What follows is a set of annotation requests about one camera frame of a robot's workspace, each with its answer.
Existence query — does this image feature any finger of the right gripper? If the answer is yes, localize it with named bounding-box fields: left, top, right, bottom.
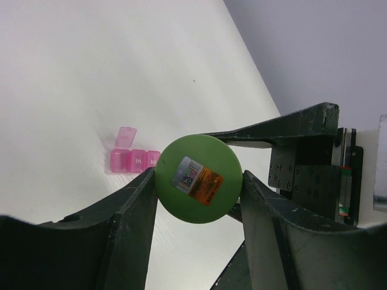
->
left=208, top=202, right=252, bottom=290

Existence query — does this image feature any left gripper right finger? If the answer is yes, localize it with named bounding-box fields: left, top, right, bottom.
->
left=240, top=171, right=386, bottom=289

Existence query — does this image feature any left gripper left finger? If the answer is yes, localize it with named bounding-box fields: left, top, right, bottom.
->
left=1, top=169, right=157, bottom=289

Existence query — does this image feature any green pill bottle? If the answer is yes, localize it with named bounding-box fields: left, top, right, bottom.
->
left=155, top=135, right=242, bottom=224

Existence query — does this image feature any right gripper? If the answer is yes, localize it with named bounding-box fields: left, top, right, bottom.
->
left=208, top=102, right=363, bottom=225

